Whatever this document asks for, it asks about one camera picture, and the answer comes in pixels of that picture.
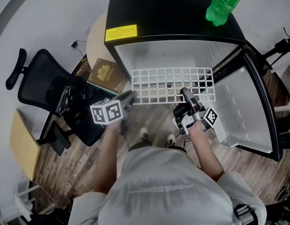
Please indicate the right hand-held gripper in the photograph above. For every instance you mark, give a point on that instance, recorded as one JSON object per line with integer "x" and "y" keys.
{"x": 209, "y": 117}

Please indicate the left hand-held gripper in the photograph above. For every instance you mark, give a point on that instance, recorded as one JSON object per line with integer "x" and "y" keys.
{"x": 107, "y": 112}

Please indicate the white wire fridge shelf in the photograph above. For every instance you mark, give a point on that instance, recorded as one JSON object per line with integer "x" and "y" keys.
{"x": 147, "y": 102}

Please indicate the black mini fridge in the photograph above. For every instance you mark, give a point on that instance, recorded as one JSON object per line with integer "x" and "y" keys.
{"x": 163, "y": 10}

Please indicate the person's right forearm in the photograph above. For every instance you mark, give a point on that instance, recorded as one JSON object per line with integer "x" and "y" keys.
{"x": 206, "y": 153}

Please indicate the person's left forearm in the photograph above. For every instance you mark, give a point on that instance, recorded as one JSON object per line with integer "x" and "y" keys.
{"x": 108, "y": 153}

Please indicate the mini fridge door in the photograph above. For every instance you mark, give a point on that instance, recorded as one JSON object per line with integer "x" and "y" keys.
{"x": 241, "y": 107}

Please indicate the small black metal clip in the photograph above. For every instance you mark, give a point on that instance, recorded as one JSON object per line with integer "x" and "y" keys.
{"x": 169, "y": 85}

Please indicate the brown ornate book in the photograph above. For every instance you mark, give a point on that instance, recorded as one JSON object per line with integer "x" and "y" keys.
{"x": 105, "y": 74}

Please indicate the person's left shoe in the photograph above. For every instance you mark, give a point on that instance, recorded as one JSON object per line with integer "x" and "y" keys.
{"x": 144, "y": 133}

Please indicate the person's shoe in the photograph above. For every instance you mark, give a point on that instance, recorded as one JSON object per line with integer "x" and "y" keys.
{"x": 144, "y": 133}
{"x": 170, "y": 139}

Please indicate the person's right shoe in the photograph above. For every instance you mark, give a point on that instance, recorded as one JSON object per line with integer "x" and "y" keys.
{"x": 170, "y": 139}

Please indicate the person's left leg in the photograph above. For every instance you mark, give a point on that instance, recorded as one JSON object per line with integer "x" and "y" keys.
{"x": 141, "y": 145}

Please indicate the person's leg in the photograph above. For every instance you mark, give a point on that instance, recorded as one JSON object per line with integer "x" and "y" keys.
{"x": 141, "y": 145}
{"x": 179, "y": 148}

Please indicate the person's right leg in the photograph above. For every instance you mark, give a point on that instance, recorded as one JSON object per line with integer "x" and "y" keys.
{"x": 179, "y": 148}

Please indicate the black headset device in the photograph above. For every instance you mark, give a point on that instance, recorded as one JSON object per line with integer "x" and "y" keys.
{"x": 70, "y": 101}

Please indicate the round beige table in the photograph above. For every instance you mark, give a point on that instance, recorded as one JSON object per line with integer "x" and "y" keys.
{"x": 98, "y": 46}

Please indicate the small black power adapter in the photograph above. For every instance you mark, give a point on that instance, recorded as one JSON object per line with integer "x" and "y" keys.
{"x": 74, "y": 44}

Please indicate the black mesh office chair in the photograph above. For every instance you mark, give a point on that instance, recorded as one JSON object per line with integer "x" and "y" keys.
{"x": 41, "y": 81}

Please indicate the person's grey shirt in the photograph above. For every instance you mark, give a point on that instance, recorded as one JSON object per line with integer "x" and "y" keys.
{"x": 163, "y": 189}

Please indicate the green plastic bottle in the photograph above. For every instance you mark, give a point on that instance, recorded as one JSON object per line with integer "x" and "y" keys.
{"x": 221, "y": 6}

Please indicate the black round floor stand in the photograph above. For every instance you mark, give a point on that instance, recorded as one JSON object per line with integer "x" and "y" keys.
{"x": 288, "y": 135}

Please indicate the yellow wooden panel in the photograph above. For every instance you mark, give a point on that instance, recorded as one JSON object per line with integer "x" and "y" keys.
{"x": 24, "y": 144}

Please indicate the white wall socket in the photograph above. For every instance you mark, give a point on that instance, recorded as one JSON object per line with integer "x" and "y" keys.
{"x": 86, "y": 30}

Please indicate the white shelf frame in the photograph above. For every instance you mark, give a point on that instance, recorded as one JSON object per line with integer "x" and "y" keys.
{"x": 23, "y": 203}

